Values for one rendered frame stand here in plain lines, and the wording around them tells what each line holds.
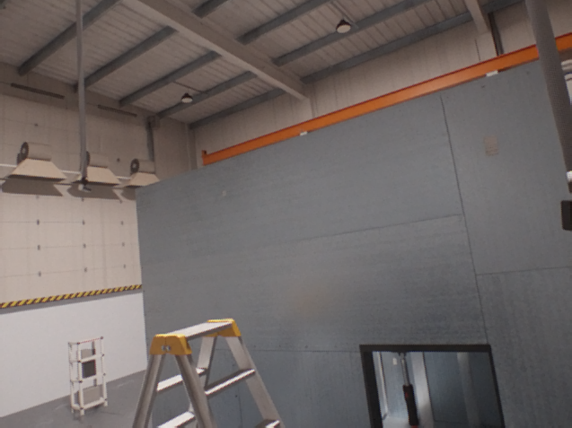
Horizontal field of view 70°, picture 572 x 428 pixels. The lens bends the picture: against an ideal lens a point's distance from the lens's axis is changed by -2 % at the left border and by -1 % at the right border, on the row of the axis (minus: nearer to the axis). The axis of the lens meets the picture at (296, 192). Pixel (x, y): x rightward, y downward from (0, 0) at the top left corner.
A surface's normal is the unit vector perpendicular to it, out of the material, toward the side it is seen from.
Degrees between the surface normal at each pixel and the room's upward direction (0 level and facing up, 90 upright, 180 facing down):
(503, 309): 90
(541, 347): 90
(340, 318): 90
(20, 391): 90
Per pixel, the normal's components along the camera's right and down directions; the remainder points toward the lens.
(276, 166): -0.55, -0.07
